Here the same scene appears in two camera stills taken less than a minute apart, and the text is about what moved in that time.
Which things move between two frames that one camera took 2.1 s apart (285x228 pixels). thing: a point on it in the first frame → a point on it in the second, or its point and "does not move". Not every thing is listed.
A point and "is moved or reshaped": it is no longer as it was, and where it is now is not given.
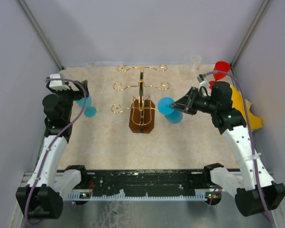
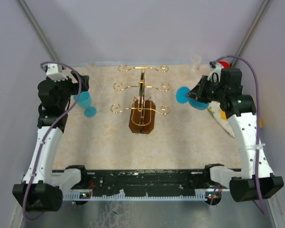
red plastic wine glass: x=221 y=66 does not move
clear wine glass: x=196 y=61 does not move
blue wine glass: x=89 y=110 does not move
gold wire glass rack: x=142 y=110 does not move
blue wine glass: x=172 y=115 is moved or reshaped
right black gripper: x=186 y=103 → x=194 y=92
